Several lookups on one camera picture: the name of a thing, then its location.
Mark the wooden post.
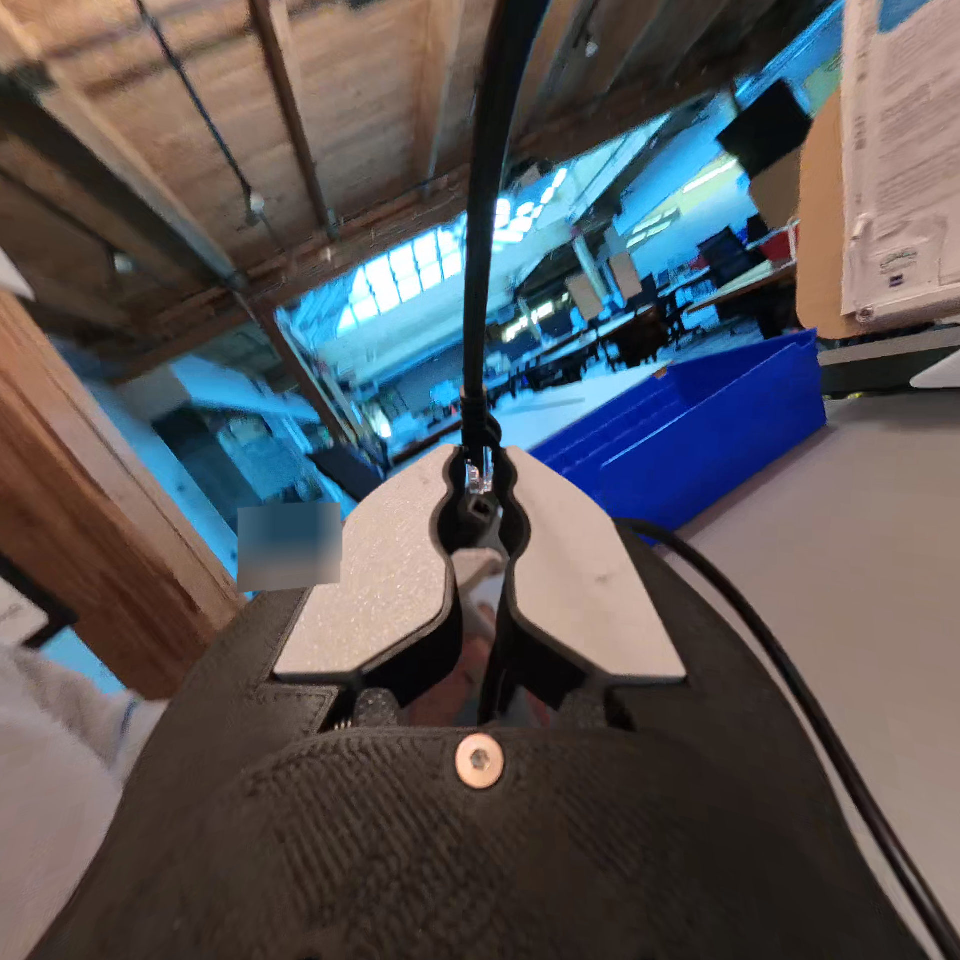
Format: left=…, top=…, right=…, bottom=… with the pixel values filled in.
left=0, top=288, right=243, bottom=702

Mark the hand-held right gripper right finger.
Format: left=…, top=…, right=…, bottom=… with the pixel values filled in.
left=504, top=446, right=687, bottom=682

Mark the grey desk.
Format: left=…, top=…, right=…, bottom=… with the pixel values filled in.
left=480, top=360, right=960, bottom=960

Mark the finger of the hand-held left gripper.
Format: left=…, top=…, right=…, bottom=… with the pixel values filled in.
left=452, top=547, right=505, bottom=597

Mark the black ethernet splitter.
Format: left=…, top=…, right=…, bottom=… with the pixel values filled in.
left=442, top=491, right=519, bottom=556

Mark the person's left hand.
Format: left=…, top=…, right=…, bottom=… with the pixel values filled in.
left=412, top=602, right=498, bottom=726

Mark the black panel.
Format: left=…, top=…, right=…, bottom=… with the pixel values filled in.
left=716, top=78, right=815, bottom=177

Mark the blue plastic bin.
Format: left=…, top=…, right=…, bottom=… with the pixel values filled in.
left=528, top=328, right=828, bottom=534

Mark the black ethernet cable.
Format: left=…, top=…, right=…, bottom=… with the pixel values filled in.
left=459, top=0, right=960, bottom=960

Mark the red plastic bin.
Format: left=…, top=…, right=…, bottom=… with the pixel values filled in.
left=750, top=225, right=800, bottom=264

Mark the laminated instruction sheet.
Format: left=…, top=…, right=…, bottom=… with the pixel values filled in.
left=840, top=0, right=960, bottom=320

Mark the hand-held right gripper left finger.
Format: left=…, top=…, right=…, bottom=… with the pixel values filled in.
left=273, top=444, right=462, bottom=681

